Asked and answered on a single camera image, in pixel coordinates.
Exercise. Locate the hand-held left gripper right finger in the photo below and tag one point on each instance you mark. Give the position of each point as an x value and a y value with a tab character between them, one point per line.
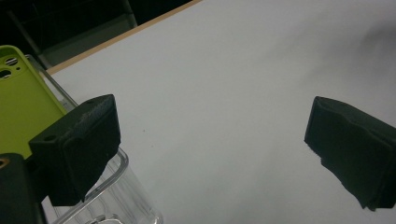
355	146

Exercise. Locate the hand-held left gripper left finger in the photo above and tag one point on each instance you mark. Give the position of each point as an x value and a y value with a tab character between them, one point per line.
77	149

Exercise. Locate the clear plastic storage box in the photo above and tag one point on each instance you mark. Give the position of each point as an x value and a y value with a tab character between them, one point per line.
118	193

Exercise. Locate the green cartoon phone case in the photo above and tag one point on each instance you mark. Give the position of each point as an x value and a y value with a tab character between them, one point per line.
25	102

